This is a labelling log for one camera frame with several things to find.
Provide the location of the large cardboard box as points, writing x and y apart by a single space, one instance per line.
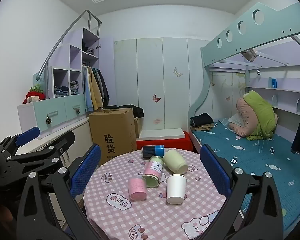
115 130

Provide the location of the grey metal handrail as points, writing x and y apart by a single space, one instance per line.
52 52

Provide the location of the folded black clothes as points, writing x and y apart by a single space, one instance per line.
201 120

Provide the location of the teal printed bed sheet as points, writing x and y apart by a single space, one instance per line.
265 170

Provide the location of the white pillow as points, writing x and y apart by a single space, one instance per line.
233 120

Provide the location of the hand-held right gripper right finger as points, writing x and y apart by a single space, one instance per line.
215 172

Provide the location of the white wall shelf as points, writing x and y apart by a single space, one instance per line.
277 90

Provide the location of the folded grey clothes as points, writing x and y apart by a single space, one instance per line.
74 87

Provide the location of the dark clothes on shelf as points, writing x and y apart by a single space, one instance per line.
87 48

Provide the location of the small cardboard box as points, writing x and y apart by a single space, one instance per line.
138 127

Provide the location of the folded blue jeans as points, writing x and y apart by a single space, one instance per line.
61 92

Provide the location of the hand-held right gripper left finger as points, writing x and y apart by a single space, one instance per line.
86 171

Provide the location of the dark hanging jackets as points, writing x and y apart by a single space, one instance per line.
103 85

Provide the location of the light blue hanging shirt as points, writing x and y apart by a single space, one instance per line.
86 90

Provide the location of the red plush toy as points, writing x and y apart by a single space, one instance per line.
32 96

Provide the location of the green blanket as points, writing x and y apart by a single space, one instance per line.
262 115

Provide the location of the white paper cup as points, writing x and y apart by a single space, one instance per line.
175 188

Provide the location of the stair-shaped storage cabinet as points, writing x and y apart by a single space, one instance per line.
52 110

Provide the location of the light green bunk bed frame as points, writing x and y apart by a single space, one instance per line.
227 40

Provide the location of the grey hanging bag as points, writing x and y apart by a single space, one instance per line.
250 55

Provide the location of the pink cup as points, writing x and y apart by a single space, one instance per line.
137 188

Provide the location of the green can with pink label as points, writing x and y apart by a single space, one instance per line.
153 170

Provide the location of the white wardrobe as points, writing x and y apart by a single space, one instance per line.
165 85

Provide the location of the red stool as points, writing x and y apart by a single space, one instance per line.
177 143

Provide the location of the yellow hanging coat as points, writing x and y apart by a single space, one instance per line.
96 90

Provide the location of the light green cup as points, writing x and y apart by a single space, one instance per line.
176 162

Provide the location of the white board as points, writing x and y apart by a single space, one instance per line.
162 133

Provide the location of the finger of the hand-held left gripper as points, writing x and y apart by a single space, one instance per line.
27 135
62 140

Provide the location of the yellow butterfly sticker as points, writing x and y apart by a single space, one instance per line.
177 72

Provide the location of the black and blue can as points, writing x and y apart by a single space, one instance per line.
153 151

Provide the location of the pink butterfly sticker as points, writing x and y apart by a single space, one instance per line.
156 98

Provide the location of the pink checked tablecloth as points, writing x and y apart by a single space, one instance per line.
190 217

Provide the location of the blue box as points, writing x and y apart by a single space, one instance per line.
274 83

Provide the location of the black cloth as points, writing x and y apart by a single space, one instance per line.
137 111

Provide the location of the person's left hand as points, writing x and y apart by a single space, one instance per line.
2 215

